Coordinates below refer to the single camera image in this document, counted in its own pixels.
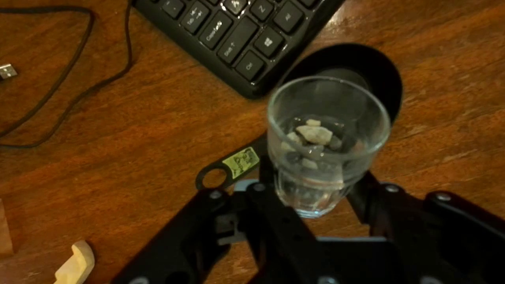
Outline small black pot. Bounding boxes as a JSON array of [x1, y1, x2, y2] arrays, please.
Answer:
[[194, 43, 404, 194]]

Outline pile of small pebbles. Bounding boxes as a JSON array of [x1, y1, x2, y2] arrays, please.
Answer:
[[282, 117, 352, 170]]

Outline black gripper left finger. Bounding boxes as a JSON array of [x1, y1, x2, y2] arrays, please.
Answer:
[[112, 156, 323, 284]]

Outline black table cable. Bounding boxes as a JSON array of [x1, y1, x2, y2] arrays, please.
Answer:
[[0, 0, 136, 150]]

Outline small glass cup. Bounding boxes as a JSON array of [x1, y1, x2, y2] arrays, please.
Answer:
[[265, 76, 393, 219]]

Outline black computer keyboard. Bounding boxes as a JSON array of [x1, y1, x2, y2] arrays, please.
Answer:
[[131, 0, 345, 101]]

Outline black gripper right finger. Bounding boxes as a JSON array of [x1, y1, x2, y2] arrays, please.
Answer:
[[345, 170, 505, 284]]

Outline pale wooden piece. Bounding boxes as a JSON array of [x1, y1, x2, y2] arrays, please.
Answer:
[[52, 240, 98, 284]]

